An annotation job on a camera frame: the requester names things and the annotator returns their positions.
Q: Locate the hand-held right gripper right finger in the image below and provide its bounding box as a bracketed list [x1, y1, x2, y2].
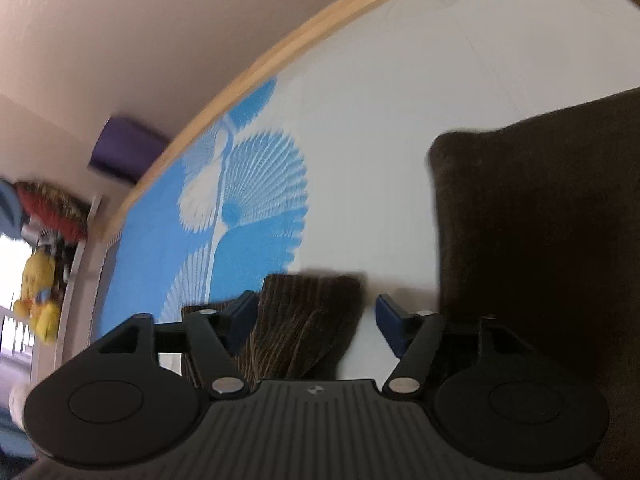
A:
[376, 294, 533, 401]

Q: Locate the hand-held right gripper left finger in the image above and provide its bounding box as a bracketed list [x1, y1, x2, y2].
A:
[92, 291, 258, 400]

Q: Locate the white window sill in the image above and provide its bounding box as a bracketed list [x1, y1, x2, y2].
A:
[30, 195, 108, 391]

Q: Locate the purple mat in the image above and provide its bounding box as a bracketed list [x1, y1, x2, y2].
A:
[87, 116, 171, 186]

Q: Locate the yellow duck plush toy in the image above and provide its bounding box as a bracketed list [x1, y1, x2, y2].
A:
[12, 249, 62, 345]

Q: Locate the red patterned cushion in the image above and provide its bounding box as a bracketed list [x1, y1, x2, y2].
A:
[12, 180, 91, 243]

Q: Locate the blue and white bed sheet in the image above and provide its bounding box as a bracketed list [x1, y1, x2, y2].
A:
[92, 0, 640, 386]

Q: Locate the window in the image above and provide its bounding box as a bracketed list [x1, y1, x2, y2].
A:
[0, 232, 38, 361]

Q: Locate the blue curtain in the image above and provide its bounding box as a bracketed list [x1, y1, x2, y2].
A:
[0, 179, 23, 238]

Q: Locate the wooden bed frame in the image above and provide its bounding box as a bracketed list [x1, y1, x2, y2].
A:
[87, 0, 468, 251]

